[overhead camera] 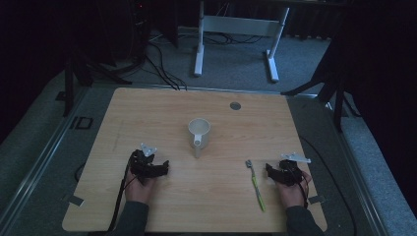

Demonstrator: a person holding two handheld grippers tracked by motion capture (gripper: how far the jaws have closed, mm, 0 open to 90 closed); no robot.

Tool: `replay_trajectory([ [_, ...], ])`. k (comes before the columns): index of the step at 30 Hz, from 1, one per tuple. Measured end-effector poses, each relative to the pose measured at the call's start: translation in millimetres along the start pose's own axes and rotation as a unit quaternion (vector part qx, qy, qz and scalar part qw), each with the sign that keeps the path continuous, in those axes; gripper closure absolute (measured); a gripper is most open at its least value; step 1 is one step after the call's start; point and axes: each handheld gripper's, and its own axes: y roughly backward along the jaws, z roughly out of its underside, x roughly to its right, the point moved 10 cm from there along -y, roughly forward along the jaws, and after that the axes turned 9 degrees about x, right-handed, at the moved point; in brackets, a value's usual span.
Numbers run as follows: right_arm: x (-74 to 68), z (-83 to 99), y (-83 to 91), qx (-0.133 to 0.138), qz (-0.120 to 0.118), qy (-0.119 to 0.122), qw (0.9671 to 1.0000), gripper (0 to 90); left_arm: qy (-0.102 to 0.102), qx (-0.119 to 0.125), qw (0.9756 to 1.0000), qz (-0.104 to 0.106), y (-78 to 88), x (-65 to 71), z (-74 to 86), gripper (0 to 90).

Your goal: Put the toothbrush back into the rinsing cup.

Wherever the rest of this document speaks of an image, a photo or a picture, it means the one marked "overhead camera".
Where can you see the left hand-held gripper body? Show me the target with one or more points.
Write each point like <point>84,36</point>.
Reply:
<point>140,165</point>

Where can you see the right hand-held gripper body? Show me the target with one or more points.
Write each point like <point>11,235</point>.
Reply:
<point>288,172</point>

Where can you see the person's right hand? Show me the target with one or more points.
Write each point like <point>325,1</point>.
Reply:
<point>291,195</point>

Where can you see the person's left hand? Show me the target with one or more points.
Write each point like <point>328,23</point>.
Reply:
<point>139,190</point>

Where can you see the green toothbrush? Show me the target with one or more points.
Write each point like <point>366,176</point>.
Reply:
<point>256,188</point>

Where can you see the grey tape piece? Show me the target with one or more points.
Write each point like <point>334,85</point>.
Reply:
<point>75,200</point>
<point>316,199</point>

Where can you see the white cup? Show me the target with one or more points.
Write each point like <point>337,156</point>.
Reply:
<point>199,131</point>

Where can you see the grey round table grommet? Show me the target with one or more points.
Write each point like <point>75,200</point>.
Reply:
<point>235,106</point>

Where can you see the black tripod stand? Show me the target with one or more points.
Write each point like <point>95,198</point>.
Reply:
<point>69,85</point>
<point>337,98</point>

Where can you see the metal floor rail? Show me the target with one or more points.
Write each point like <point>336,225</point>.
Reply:
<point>36,164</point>
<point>357,177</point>

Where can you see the black rectangular floor bracket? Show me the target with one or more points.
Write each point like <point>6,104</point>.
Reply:
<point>82,123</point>

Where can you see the white metal table frame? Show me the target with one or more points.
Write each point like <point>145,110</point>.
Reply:
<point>237,25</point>

